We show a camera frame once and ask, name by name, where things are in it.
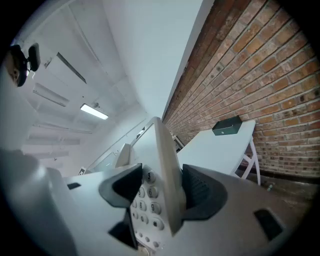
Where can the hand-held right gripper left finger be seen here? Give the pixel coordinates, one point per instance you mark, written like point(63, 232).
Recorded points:
point(120, 190)

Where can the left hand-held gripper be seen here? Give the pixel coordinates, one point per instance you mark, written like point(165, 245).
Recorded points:
point(81, 172)

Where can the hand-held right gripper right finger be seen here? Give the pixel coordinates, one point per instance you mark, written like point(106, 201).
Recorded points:
point(203, 193)

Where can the beige telephone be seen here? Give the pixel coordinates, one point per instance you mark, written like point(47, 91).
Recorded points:
point(170, 175)

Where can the white table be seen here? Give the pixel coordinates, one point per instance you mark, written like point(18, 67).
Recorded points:
point(215, 152)

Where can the rectangular ceiling light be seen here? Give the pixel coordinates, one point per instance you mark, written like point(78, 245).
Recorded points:
point(93, 111)

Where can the black flat box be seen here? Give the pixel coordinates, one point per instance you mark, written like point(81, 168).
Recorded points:
point(226, 127)

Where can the white ceiling air conditioner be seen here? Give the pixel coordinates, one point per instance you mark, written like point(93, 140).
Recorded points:
point(50, 95)

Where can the dark ceiling vent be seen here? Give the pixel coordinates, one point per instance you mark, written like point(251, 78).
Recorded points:
point(72, 68)

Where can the person's head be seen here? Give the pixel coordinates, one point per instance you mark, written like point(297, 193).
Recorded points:
point(15, 72)

